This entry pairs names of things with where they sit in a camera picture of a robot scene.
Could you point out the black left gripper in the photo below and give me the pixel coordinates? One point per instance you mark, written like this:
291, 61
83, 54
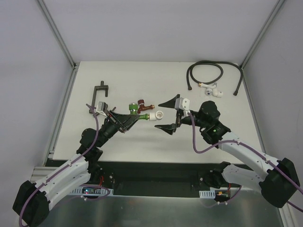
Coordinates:
116, 122

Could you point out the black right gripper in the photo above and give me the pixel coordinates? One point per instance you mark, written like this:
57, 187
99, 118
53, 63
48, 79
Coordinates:
178, 119

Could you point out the white elbow pipe fitting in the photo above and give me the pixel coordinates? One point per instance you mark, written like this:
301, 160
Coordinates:
156, 116

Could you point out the green plastic faucet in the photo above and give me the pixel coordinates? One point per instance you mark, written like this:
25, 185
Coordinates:
134, 110

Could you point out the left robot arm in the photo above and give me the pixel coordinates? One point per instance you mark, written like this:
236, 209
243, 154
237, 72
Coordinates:
35, 200

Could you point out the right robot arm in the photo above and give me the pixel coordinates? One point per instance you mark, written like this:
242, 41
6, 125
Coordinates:
275, 179

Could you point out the brown plastic faucet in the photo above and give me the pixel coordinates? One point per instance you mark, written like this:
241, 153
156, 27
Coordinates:
143, 107

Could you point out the white faucet with blue cap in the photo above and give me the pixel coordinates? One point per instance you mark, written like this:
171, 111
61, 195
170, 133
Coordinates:
211, 90

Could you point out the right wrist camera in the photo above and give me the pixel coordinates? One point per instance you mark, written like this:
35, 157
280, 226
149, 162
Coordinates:
183, 105

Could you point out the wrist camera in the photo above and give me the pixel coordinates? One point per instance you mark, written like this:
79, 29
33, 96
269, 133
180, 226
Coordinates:
183, 105
101, 109

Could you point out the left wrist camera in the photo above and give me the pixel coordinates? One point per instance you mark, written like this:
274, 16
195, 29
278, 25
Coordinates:
101, 109

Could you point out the grey metal faucet bracket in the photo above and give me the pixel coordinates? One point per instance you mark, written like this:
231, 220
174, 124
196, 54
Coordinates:
101, 87

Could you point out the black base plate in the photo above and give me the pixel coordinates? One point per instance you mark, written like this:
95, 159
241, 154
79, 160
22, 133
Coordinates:
184, 180

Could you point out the aluminium frame rail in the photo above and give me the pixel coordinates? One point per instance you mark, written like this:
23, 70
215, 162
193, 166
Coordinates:
40, 172

